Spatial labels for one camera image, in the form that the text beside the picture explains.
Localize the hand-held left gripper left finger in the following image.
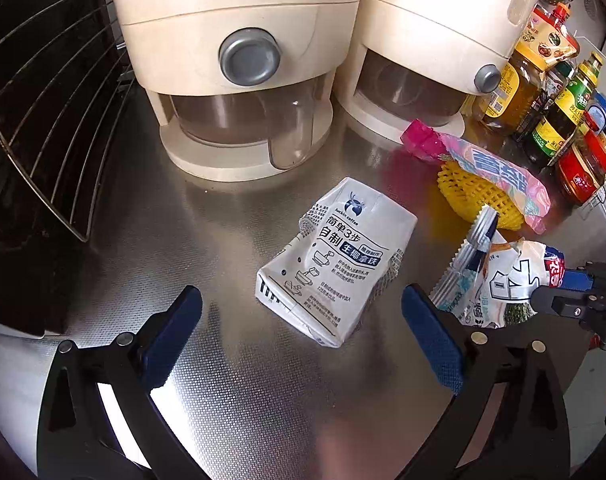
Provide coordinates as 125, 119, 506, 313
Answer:
36, 285, 204, 480

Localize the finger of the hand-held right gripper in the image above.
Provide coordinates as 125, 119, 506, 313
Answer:
530, 287, 602, 319
552, 261, 606, 289

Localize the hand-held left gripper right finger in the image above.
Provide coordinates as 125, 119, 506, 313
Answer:
402, 283, 570, 480

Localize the white snack bag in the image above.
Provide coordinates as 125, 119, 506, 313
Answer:
429, 205, 568, 330

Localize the white milk carton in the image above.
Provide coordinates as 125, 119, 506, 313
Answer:
255, 176, 419, 349

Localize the red lid sauce jar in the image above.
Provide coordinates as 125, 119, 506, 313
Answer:
555, 127, 606, 207

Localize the yellow foam fruit net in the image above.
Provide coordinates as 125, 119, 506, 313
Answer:
436, 159, 527, 232

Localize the pink snack wrapper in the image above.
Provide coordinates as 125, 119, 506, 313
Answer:
400, 119, 552, 234

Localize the green label sauce bottle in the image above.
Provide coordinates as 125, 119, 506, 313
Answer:
528, 50, 604, 170

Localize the dark glass bottle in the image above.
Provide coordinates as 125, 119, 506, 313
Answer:
512, 62, 571, 144

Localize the red cap sauce pouch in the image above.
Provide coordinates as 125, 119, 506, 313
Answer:
524, 2, 581, 63

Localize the cream rice dispenser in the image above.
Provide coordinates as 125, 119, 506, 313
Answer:
334, 0, 548, 134
107, 0, 370, 182

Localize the metal wire rack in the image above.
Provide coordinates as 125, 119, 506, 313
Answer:
0, 0, 137, 244

